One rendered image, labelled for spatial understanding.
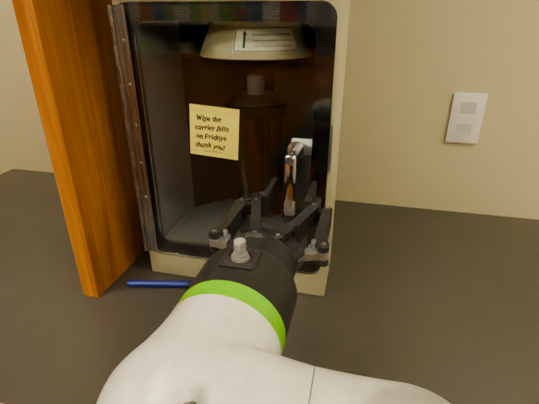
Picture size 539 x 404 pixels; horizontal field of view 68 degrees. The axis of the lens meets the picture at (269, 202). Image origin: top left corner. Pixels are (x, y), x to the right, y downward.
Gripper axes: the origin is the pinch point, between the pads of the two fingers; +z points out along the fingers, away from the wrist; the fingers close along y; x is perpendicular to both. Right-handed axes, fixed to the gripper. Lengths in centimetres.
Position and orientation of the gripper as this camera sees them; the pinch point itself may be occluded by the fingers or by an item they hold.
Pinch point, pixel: (290, 197)
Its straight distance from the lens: 55.5
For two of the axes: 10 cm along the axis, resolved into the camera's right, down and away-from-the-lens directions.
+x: 0.0, 9.1, 4.3
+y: -9.7, -1.0, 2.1
